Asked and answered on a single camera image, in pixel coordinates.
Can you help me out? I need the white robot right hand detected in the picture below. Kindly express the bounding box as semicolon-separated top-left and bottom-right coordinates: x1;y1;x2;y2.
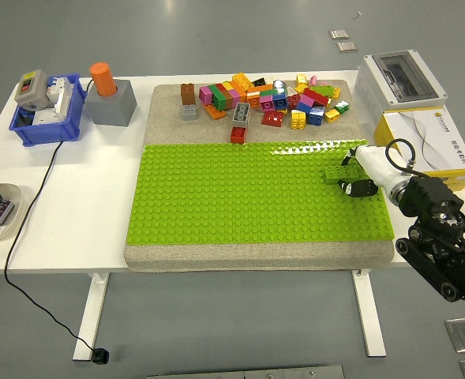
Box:
336;144;409;199

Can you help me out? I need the lime green long brick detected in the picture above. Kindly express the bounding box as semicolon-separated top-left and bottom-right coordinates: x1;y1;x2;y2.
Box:
321;164;369;186

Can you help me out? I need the shiny blue brick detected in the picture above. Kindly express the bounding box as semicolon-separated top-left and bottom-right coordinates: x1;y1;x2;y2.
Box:
306;106;327;127

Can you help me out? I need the yellow double brick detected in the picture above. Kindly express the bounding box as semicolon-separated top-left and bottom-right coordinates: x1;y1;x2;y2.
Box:
290;109;307;131

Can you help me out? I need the dark red long brick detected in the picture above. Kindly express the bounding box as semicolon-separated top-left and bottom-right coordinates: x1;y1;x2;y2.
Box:
302;87;332;107

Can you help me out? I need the blue magenta-topped brick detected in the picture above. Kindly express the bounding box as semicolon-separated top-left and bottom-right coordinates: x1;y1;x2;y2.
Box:
296;93;317;115

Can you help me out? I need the lime brick with pink stud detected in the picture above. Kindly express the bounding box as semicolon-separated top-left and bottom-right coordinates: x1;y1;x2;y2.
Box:
309;83;336;98

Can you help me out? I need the red sloped brick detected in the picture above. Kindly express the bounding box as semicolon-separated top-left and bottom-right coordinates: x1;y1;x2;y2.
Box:
260;110;287;128

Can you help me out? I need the magenta square brick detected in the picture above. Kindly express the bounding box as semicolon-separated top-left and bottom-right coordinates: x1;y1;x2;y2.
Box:
258;94;276;114

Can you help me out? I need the grey long brick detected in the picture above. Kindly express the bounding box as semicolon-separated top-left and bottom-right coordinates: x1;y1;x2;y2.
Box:
231;102;251;129

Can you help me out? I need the orange tall brick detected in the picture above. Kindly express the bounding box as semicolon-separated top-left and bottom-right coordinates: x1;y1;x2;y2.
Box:
231;81;249;107

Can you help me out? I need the pink yellow-topped brick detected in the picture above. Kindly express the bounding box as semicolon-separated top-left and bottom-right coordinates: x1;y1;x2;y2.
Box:
222;81;245;108

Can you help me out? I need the yellow long brick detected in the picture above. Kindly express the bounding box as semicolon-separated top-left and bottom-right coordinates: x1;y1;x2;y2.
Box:
231;72;255;91

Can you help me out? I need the brown and red brick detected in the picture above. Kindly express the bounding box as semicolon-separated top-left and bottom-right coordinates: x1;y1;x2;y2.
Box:
216;82;236;110

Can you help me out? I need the green studded baseplate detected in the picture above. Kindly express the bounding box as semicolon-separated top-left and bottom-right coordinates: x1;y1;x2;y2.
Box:
124;138;396;246

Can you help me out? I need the flat orange brick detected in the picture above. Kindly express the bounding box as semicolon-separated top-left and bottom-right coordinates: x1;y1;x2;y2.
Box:
201;103;227;121

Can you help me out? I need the dark green brick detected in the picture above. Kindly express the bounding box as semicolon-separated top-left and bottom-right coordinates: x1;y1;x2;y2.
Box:
208;84;228;111

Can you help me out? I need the brown tall brick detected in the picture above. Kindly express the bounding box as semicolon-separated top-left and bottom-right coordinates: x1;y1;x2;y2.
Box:
179;82;197;107

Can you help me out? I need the yellow and white carton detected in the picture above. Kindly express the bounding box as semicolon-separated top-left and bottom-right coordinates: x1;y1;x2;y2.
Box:
373;108;465;193

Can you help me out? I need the white electrical distribution box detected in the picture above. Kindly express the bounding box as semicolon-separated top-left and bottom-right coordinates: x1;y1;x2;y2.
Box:
354;49;450;116

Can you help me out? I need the white table leg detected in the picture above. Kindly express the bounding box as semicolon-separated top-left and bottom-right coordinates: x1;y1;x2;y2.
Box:
72;272;111;362
351;268;388;358

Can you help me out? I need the grey-brown mat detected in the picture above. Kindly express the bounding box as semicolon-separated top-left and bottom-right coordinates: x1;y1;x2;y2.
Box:
122;82;396;274

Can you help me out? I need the long metal floor plate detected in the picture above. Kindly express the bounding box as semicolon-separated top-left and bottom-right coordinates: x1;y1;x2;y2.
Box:
144;365;346;379

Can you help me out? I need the grey button base block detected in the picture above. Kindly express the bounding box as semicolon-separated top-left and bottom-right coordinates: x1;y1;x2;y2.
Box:
83;78;139;128

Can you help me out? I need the orange cylinder button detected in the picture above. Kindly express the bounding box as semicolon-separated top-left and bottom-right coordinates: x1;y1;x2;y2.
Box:
88;62;118;98

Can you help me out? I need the white circuit breaker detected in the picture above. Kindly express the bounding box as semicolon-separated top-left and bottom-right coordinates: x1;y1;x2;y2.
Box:
32;76;76;126

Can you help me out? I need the blue plastic bin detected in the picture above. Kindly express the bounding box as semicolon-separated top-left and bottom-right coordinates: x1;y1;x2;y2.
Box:
9;73;88;148

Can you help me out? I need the black plug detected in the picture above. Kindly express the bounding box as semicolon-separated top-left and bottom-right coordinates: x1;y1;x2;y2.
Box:
91;347;111;365

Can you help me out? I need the purple circuit module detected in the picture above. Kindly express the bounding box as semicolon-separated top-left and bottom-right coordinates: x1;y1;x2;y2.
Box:
0;200;17;227

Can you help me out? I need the black power cable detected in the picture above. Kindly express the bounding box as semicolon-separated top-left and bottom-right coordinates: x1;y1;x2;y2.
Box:
3;78;99;352

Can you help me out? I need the grey switch box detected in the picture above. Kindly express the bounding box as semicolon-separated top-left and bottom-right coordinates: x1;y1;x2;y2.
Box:
13;69;54;112

